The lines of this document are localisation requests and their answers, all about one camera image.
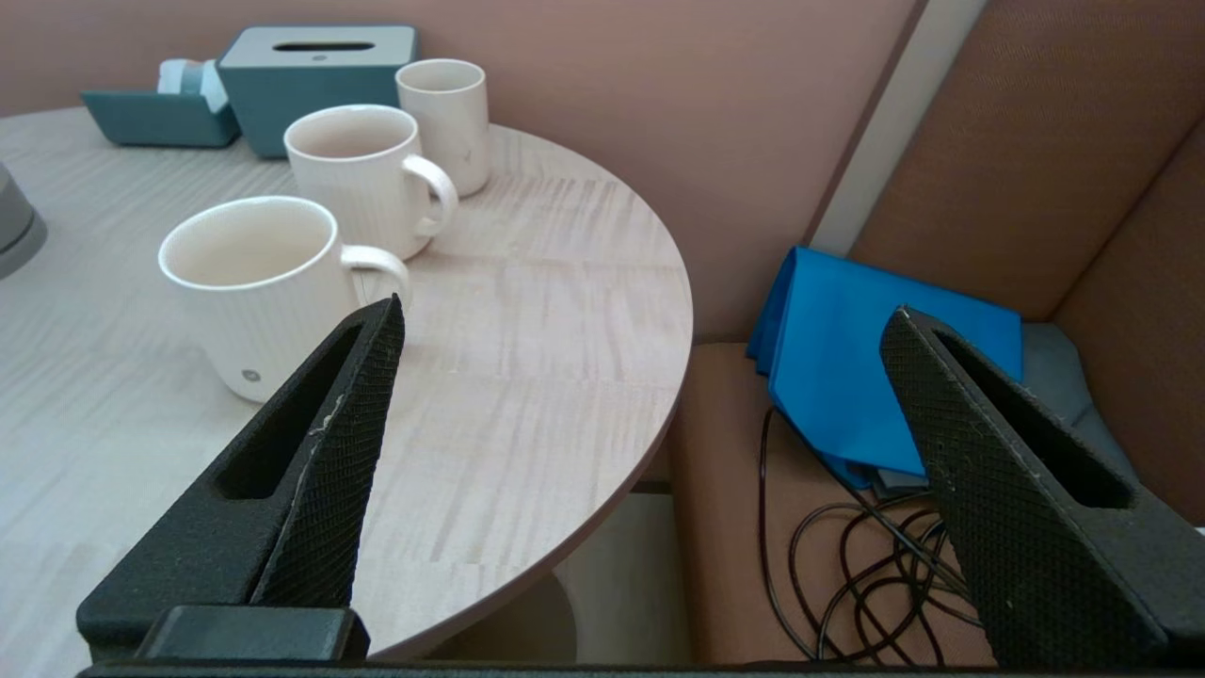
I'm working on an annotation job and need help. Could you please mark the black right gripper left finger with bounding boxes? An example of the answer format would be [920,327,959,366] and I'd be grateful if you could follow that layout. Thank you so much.
[77,294,406,660]

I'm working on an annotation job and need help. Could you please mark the grey folded cloth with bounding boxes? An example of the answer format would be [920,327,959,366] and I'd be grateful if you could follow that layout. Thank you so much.
[871,323,1140,500]

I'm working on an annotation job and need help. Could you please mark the white ribbed ceramic mug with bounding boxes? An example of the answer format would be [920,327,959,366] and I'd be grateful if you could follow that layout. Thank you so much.
[158,196,413,404]
[283,105,459,262]

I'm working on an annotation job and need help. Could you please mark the small white handleless cup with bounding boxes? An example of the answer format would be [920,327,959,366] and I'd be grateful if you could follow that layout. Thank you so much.
[395,58,490,198]

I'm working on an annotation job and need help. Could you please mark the black tangled cables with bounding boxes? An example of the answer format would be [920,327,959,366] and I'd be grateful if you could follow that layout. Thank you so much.
[758,405,985,665]

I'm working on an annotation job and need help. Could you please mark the small blue-grey tray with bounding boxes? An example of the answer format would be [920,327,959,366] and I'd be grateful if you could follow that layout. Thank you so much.
[81,89,241,149]

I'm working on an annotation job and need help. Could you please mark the brown and cream sofa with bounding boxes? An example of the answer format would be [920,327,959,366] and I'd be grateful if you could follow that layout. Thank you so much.
[673,0,1205,665]

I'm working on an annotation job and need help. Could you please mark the blue-grey tissue box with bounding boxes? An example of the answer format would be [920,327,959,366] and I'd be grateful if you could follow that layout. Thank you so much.
[217,25,418,159]

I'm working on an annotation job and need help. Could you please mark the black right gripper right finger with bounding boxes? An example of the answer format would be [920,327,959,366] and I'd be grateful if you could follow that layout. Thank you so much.
[880,306,1205,671]

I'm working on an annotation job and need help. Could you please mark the white electric kettle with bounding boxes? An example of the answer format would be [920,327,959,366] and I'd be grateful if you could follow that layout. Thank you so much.
[0,162,48,280]

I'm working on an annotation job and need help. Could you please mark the blue folded cloth bag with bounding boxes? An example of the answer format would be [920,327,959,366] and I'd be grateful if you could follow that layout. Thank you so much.
[747,247,1024,491]

